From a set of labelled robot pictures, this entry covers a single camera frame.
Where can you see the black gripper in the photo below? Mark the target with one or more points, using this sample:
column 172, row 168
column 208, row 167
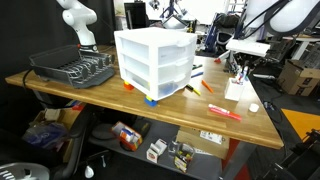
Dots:
column 244, row 61

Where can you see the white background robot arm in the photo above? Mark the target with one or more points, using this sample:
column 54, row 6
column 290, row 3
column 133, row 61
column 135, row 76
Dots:
column 80, row 16

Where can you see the white square pen holder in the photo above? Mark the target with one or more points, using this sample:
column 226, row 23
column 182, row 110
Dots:
column 233, row 91

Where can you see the orange marker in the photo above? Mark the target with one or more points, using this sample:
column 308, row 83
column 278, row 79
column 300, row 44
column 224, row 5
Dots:
column 207, row 86

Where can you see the white and red marker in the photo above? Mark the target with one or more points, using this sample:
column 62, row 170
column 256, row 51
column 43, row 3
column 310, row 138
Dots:
column 218, row 108

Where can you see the green and white marker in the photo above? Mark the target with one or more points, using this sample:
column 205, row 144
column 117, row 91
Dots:
column 197, row 66

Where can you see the yellow marker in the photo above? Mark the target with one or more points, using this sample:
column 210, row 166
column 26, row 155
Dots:
column 197, row 92

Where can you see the white flat wrist plate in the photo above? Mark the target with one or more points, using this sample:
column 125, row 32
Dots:
column 248, row 47

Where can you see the small red object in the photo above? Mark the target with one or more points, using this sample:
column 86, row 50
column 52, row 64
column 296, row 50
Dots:
column 217, row 61

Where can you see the white round bottle cap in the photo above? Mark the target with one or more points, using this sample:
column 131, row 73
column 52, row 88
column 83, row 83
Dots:
column 254, row 107

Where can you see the large cardboard box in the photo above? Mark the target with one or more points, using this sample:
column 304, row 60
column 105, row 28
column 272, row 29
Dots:
column 296, row 80

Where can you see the white desk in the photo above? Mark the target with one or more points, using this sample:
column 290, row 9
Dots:
column 305, row 41

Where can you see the orange floor mat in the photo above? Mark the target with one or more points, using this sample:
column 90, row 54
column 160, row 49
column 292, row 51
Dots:
column 303, row 121

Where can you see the cardboard box with label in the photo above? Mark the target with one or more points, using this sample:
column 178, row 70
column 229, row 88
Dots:
column 190, row 140

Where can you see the white plastic three-drawer unit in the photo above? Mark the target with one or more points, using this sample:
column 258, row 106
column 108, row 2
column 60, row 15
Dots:
column 153, row 35

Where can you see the blue block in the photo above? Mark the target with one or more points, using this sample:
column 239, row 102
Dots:
column 150, row 103

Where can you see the grey under-table shelf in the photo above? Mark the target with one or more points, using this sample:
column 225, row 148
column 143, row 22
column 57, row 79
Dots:
column 156, row 131

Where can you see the orange block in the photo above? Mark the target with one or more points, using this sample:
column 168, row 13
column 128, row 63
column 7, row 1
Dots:
column 128, row 86

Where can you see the small white box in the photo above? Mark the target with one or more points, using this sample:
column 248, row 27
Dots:
column 155, row 151

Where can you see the black monitor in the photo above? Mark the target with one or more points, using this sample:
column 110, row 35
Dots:
column 135, row 15

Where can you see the colourful packaging box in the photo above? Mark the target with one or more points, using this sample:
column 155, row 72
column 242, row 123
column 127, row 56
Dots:
column 128, row 136

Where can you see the black round disc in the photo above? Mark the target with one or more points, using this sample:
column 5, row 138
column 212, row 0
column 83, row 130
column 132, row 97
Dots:
column 102, row 131

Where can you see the open brown cardboard box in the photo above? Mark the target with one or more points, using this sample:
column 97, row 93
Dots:
column 68, row 116

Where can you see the white bulb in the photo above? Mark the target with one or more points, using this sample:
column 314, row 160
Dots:
column 89, row 172

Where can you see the dark grey dish rack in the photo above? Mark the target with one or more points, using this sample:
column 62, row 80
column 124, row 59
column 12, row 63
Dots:
column 53, row 58

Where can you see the blue plastic bag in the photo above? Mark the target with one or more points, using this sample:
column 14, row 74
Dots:
column 43, row 135

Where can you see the white plastic basket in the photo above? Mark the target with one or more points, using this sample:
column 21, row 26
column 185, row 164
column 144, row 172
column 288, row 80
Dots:
column 23, row 171

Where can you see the black metal frame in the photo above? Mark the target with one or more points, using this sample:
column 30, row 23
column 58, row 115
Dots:
column 300, row 156

